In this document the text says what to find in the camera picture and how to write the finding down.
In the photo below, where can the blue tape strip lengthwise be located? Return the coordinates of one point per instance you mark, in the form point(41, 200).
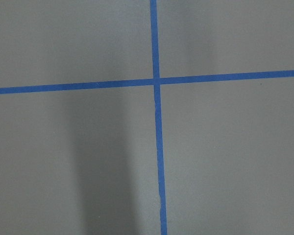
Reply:
point(158, 116)

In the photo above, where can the blue tape strip crosswise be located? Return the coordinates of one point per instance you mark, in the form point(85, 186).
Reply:
point(147, 82)

